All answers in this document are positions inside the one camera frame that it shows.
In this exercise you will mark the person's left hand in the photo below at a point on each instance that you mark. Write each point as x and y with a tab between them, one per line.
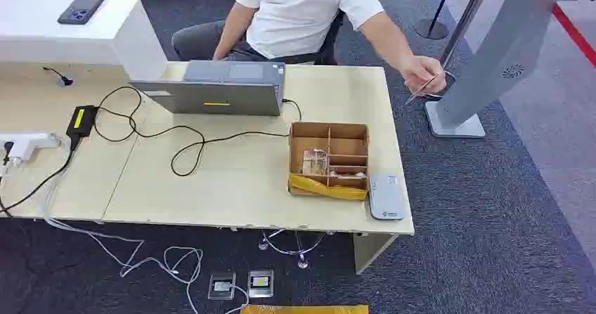
419	72

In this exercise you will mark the thin card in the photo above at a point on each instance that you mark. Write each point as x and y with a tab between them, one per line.
421	90

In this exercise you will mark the black stanchion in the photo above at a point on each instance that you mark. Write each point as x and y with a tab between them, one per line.
433	27

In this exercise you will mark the grey kiosk stand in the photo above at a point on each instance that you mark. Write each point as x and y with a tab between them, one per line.
503	51

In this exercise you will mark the wooden card box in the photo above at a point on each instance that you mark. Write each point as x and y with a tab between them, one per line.
347	146

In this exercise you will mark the grey card reader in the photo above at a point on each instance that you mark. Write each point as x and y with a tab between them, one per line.
386	198

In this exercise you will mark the person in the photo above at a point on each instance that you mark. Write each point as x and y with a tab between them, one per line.
298	18

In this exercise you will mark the grey laptop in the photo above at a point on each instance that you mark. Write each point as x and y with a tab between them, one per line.
219	95

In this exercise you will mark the silver chair base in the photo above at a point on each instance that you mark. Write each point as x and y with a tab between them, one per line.
298	252

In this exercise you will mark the pale desk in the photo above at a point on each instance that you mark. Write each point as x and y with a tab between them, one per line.
233	191

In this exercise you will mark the yellow taped box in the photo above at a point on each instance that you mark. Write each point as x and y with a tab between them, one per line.
302	309

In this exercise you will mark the steel floor socket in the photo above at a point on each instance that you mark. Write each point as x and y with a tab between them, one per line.
260	284
222	286

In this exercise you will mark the black power adapter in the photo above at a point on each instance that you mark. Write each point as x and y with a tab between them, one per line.
82	121

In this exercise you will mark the dark smartphone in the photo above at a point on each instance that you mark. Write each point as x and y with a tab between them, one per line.
77	16

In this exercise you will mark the white counter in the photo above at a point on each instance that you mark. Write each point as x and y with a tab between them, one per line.
70	37

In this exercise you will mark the small black desk microphone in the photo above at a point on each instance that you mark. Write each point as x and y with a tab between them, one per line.
64	80

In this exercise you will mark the white power strip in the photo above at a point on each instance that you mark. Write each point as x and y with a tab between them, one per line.
28	144

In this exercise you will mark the black plug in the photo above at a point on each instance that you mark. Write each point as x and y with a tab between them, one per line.
8	150

